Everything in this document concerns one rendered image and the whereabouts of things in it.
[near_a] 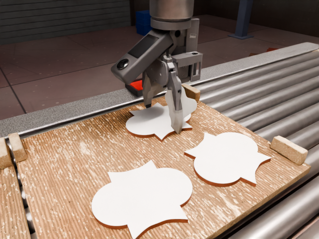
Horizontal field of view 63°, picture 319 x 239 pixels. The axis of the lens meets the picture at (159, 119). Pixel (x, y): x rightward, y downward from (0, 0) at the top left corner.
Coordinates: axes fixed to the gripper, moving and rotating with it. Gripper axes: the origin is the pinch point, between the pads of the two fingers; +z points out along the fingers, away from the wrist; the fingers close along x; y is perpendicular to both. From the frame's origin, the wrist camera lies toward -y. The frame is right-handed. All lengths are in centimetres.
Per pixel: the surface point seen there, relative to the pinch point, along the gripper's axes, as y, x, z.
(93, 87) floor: 61, 224, 93
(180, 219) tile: -11.4, -22.0, 0.2
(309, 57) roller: 74, 9, 2
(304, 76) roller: 55, 0, 2
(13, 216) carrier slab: -29.4, -8.8, 1.1
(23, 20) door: 39, 470, 58
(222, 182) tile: -2.3, -20.5, -0.2
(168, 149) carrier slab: -3.8, -8.7, 0.7
